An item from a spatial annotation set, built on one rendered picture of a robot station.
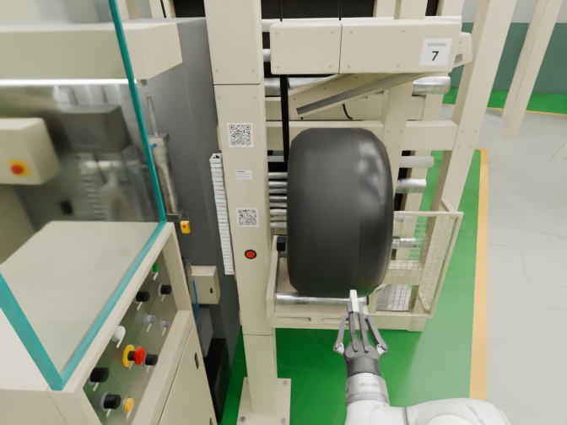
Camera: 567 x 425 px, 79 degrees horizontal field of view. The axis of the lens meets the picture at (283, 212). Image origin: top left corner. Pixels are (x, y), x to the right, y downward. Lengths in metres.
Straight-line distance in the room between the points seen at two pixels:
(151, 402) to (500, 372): 1.96
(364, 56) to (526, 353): 2.06
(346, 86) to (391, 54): 0.22
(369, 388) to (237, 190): 0.69
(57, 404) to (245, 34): 0.91
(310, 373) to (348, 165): 1.48
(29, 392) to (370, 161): 0.92
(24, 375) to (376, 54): 1.24
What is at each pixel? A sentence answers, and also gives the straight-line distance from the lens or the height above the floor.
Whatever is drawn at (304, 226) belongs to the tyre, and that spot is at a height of 1.31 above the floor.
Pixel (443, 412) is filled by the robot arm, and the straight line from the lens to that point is 0.74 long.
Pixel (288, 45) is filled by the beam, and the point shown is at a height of 1.72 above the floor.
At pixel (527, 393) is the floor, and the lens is 2.51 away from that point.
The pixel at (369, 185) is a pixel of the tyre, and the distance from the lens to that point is 1.00.
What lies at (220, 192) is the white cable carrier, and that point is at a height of 1.31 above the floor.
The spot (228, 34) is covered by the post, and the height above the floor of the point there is 1.78.
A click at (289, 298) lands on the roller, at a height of 0.92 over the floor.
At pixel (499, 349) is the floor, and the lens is 2.65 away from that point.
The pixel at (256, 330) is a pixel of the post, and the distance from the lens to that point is 1.57.
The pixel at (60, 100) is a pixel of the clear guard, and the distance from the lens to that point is 0.74.
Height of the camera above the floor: 1.85
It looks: 31 degrees down
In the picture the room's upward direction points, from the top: 1 degrees counter-clockwise
